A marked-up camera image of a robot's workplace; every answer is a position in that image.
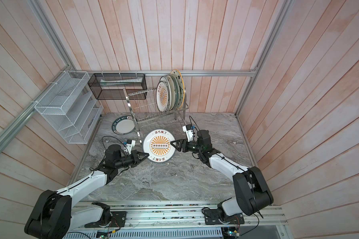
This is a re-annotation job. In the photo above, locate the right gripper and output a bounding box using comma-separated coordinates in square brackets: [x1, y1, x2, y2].
[172, 138, 204, 155]

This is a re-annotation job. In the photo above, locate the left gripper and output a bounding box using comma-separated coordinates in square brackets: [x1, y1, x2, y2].
[115, 150, 150, 169]

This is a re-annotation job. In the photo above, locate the orange sunburst plate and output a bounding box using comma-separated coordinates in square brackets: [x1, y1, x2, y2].
[142, 129, 176, 163]
[156, 80, 169, 112]

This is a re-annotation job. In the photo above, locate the cream floral plate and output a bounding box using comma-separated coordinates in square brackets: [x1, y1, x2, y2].
[166, 75, 177, 111]

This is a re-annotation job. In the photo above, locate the mint green flower plate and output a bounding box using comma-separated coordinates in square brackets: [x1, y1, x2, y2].
[170, 72, 183, 110]

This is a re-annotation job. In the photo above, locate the white plate green outline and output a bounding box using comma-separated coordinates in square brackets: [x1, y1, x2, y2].
[159, 76, 171, 112]

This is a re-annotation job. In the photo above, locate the star pattern orange rim plate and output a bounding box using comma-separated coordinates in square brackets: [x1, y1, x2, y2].
[171, 69, 185, 109]

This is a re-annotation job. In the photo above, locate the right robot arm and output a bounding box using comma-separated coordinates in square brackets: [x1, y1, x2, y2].
[171, 130, 274, 223]

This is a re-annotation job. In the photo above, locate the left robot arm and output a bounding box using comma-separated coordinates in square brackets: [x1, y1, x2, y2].
[24, 144, 149, 239]

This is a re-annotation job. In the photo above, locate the steel two-tier dish rack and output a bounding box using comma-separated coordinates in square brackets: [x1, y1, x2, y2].
[123, 89, 188, 143]

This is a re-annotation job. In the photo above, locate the white plate dark green rim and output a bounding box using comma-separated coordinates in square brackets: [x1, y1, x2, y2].
[111, 115, 135, 135]

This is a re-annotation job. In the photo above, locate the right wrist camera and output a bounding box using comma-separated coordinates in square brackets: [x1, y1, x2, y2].
[182, 124, 195, 142]

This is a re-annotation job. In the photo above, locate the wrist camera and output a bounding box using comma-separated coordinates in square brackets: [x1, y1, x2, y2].
[123, 139, 136, 155]
[182, 124, 195, 142]

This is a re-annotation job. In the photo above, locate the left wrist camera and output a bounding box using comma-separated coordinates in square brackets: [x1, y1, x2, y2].
[123, 139, 136, 155]

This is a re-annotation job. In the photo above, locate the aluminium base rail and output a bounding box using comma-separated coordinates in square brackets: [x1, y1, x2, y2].
[65, 201, 293, 239]

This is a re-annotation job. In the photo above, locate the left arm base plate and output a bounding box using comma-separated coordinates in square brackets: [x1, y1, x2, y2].
[84, 211, 127, 228]

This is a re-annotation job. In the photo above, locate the horizontal aluminium wall bar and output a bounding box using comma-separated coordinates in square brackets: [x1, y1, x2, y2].
[82, 70, 256, 77]

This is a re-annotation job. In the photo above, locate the black mesh wall basket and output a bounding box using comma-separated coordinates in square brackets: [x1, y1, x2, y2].
[88, 73, 147, 100]

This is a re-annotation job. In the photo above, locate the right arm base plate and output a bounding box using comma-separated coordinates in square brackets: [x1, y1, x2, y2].
[201, 207, 245, 225]

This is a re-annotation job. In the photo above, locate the white wire mesh shelf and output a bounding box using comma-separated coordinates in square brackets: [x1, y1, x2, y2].
[35, 71, 103, 144]

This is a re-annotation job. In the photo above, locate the left aluminium frame bar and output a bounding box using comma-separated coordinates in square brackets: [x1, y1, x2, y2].
[0, 65, 73, 154]

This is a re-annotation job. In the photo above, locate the aluminium frame bar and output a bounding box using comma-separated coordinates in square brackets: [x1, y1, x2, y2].
[0, 65, 73, 154]
[234, 1, 295, 117]

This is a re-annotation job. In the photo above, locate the right aluminium frame bar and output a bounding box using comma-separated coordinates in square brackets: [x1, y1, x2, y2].
[234, 1, 295, 117]

